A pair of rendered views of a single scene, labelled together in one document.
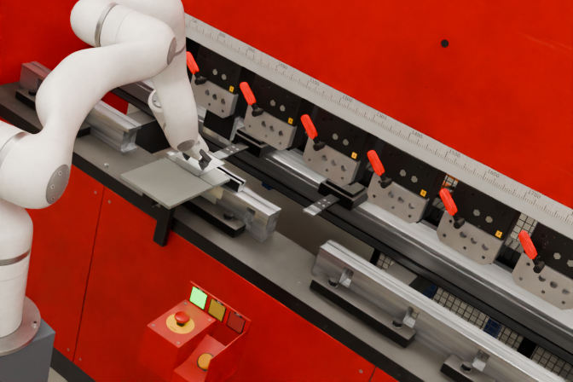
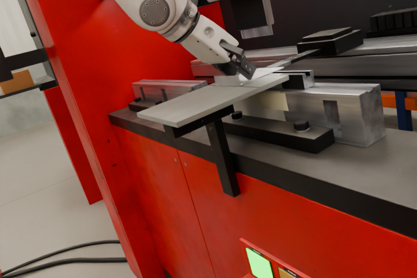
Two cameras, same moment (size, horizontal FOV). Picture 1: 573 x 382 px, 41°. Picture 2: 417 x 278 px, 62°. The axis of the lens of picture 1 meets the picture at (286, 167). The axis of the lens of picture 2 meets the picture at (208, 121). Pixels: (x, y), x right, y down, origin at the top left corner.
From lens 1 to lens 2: 1.57 m
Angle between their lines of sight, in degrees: 34
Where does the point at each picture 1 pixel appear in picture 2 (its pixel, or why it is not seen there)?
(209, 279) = (301, 228)
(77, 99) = not seen: outside the picture
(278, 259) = (406, 164)
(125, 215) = (200, 172)
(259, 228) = (354, 126)
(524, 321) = not seen: outside the picture
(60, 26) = (160, 50)
